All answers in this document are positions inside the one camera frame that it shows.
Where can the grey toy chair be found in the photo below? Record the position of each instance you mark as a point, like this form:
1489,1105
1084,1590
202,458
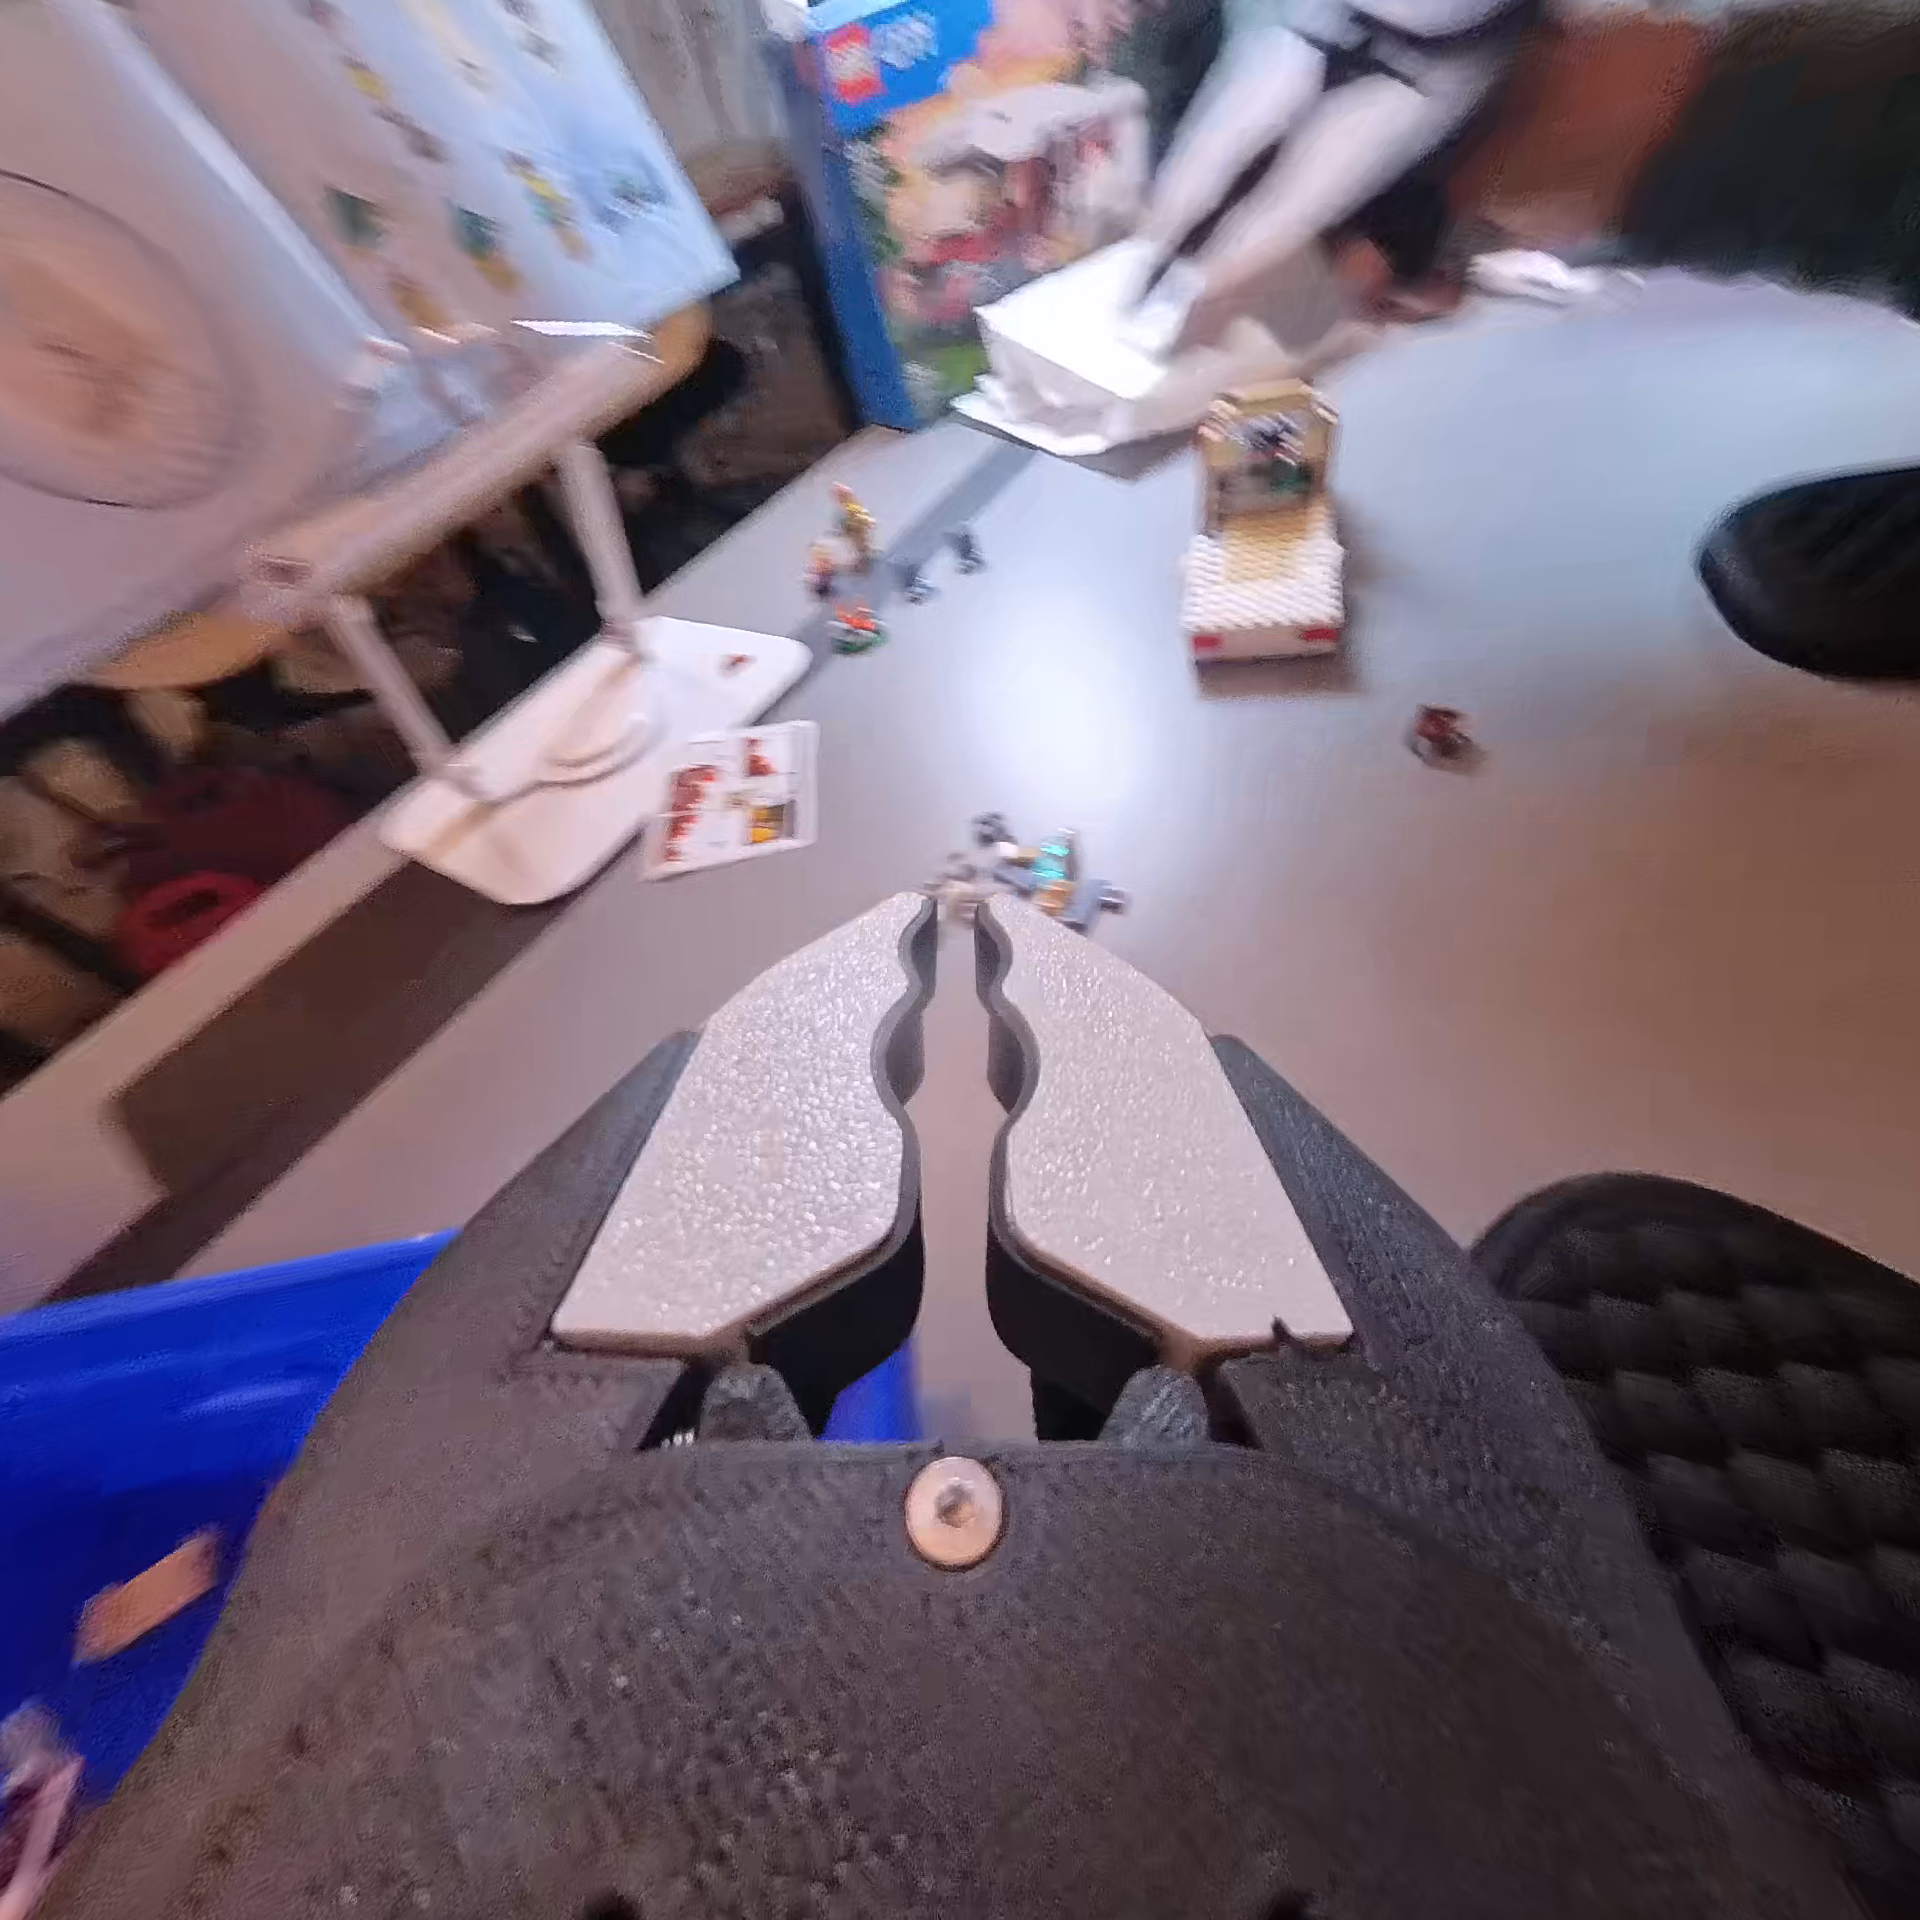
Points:
967,549
919,582

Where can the blue toy set box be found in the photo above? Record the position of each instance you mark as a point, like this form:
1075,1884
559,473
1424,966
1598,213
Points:
961,179

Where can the pile of small toy bricks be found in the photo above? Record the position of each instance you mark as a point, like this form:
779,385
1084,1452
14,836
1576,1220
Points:
1036,871

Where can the small white paper scrap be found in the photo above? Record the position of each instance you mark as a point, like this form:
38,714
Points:
1531,272

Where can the white book stand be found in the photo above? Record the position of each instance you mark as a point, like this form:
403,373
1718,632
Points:
706,677

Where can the blue storage bin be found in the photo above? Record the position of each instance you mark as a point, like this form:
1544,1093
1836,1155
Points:
150,1409

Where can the printed bag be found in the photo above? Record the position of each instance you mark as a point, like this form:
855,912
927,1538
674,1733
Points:
33,1818

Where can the white paper bag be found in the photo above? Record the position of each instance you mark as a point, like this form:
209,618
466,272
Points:
1080,345

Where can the grey desk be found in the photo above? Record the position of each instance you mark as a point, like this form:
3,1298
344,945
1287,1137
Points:
1576,975

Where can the toy campfire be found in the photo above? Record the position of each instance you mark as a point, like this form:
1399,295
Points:
858,632

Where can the open instruction booklet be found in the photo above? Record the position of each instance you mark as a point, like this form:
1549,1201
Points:
301,148

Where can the toy minifigure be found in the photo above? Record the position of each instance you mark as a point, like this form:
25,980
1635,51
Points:
855,526

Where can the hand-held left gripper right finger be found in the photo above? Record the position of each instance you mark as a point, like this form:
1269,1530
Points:
1155,1188

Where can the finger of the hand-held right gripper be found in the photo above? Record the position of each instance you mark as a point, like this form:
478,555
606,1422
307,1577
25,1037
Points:
1321,194
1240,158

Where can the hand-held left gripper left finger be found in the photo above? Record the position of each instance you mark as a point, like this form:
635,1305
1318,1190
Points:
751,1171

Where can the sticker sheet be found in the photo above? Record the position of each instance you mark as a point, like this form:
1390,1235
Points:
736,803

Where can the purple toy piece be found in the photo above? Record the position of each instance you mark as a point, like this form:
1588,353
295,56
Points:
823,570

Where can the person's right hand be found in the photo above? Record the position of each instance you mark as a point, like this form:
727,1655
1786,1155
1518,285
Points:
1588,135

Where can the brown toy brick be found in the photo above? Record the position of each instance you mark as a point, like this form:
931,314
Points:
1444,738

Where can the white and red toy vehicle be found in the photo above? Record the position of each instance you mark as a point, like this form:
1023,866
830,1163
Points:
1269,579

